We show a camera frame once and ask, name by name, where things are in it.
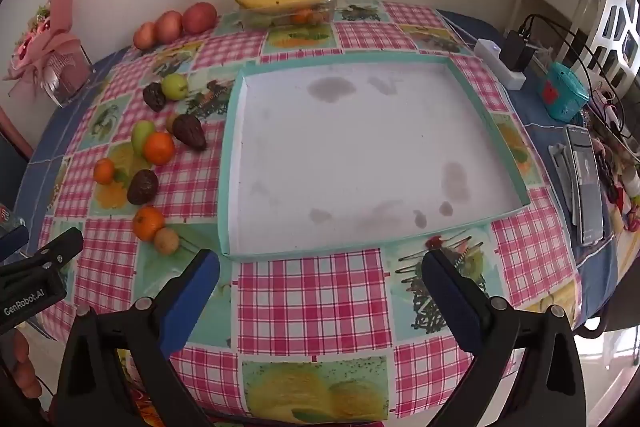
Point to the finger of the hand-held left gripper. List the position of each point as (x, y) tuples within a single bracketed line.
[(12, 243), (62, 244)]

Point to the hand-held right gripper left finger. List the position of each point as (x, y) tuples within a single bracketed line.
[(192, 292)]

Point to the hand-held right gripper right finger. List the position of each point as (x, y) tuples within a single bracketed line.
[(445, 297)]

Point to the tan round fruit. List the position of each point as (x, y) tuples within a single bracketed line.
[(166, 241)]

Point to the dark brown avocado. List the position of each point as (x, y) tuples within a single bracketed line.
[(142, 187), (190, 132)]

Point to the elongated green fruit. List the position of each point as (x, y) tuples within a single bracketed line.
[(140, 134)]

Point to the small dark wrinkled fruit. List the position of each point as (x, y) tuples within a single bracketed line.
[(154, 96)]

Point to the white tray with teal rim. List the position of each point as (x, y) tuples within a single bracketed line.
[(350, 147)]

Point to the round green fruit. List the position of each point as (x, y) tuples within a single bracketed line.
[(174, 86)]

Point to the person's left hand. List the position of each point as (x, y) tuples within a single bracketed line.
[(26, 367)]

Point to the small orange tangerine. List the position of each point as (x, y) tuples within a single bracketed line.
[(104, 171)]

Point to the pink checked fruit-print tablecloth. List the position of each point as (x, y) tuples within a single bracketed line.
[(310, 307)]

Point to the clear acrylic box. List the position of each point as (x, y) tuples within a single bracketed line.
[(67, 79)]

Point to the silver flat device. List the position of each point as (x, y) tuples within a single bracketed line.
[(560, 172)]

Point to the grey remote controls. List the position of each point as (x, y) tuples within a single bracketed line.
[(586, 182)]

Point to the pink wrapped flower bouquet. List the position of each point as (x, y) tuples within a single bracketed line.
[(55, 37)]

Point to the pile of small trinkets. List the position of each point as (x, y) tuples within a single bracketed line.
[(615, 167)]

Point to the small red apple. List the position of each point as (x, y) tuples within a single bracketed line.
[(145, 35)]

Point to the teal box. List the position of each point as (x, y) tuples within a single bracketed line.
[(562, 92)]

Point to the medium red apple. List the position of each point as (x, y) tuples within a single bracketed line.
[(168, 26)]

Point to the white power strip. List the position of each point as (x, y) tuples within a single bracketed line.
[(492, 52)]

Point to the black charger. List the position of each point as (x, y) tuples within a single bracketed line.
[(517, 52)]

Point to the large red apple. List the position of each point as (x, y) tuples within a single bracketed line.
[(199, 17)]

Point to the clear plastic container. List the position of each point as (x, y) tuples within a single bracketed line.
[(260, 18)]

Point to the white lattice frame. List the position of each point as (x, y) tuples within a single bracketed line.
[(620, 37)]

